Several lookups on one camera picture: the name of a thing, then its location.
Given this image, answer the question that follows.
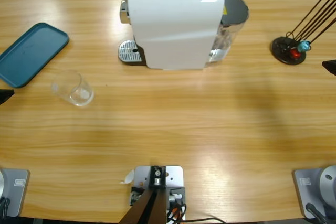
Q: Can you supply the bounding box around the black cable at mount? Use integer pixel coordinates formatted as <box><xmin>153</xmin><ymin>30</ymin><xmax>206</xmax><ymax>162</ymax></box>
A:
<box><xmin>181</xmin><ymin>217</ymin><xmax>227</xmax><ymax>224</ymax></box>

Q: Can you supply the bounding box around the dark camera post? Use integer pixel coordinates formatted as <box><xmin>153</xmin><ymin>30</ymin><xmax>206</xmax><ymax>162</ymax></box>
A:
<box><xmin>117</xmin><ymin>165</ymin><xmax>169</xmax><ymax>224</ymax></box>

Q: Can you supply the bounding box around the black base cable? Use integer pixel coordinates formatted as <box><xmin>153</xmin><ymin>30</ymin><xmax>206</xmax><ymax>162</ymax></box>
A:
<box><xmin>0</xmin><ymin>197</ymin><xmax>11</xmax><ymax>217</ymax></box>
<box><xmin>306</xmin><ymin>202</ymin><xmax>329</xmax><ymax>224</ymax></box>

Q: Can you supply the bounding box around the blue coffee capsule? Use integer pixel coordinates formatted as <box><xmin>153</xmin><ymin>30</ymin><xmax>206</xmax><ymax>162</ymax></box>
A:
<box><xmin>298</xmin><ymin>40</ymin><xmax>311</xmax><ymax>52</ymax></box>

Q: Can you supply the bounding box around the teal plastic tray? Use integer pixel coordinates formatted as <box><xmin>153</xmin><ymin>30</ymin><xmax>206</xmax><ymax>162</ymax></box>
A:
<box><xmin>0</xmin><ymin>22</ymin><xmax>70</xmax><ymax>89</ymax></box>

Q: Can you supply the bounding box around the clear drinking glass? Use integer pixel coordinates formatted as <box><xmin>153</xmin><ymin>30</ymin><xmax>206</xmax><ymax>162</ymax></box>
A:
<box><xmin>50</xmin><ymin>69</ymin><xmax>95</xmax><ymax>108</ymax></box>

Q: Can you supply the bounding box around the black capsule holder with rods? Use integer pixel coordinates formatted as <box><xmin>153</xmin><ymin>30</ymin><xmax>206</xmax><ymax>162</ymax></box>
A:
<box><xmin>270</xmin><ymin>0</ymin><xmax>336</xmax><ymax>66</ymax></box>

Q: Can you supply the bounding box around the orange cable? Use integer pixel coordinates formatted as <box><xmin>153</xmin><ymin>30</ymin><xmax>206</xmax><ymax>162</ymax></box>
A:
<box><xmin>167</xmin><ymin>205</ymin><xmax>185</xmax><ymax>220</ymax></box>

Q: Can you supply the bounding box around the white capsule coffee machine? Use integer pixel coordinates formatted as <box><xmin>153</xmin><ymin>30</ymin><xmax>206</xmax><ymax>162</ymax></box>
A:
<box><xmin>117</xmin><ymin>0</ymin><xmax>225</xmax><ymax>72</ymax></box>

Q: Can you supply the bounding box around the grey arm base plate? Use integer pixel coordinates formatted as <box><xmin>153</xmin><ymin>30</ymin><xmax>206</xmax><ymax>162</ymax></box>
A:
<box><xmin>0</xmin><ymin>168</ymin><xmax>30</xmax><ymax>218</ymax></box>
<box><xmin>292</xmin><ymin>165</ymin><xmax>336</xmax><ymax>219</ymax></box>

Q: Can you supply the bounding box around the white tape piece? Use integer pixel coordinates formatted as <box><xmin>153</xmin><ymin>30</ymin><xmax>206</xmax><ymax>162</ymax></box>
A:
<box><xmin>120</xmin><ymin>169</ymin><xmax>135</xmax><ymax>185</ymax></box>

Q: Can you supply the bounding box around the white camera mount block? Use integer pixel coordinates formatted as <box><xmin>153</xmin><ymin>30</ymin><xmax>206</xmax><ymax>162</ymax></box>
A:
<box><xmin>130</xmin><ymin>165</ymin><xmax>186</xmax><ymax>221</ymax></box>

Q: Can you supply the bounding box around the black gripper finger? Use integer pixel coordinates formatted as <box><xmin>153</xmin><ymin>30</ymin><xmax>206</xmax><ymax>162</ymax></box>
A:
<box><xmin>322</xmin><ymin>60</ymin><xmax>336</xmax><ymax>77</ymax></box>
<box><xmin>0</xmin><ymin>89</ymin><xmax>15</xmax><ymax>105</ymax></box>

